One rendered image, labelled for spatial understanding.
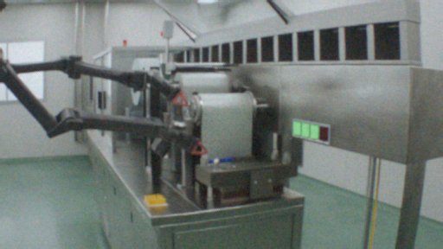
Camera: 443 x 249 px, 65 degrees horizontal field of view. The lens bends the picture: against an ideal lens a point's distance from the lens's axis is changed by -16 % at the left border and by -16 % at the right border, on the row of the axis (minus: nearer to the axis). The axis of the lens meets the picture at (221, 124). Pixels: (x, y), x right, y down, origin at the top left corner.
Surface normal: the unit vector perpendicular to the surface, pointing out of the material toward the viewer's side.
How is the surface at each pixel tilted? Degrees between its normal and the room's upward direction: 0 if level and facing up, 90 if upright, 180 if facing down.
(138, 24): 90
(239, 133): 90
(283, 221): 90
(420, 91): 90
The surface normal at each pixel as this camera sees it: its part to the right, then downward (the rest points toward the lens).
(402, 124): -0.91, 0.04
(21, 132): 0.40, 0.11
